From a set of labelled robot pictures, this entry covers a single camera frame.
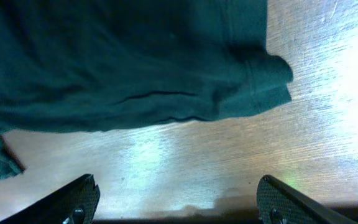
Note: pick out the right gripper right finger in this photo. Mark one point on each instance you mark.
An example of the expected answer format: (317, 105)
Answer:
(278, 203)

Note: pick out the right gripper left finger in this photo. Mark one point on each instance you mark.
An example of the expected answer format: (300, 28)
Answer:
(74, 203)

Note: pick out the black Nike t-shirt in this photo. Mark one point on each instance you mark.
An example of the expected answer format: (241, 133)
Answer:
(69, 66)

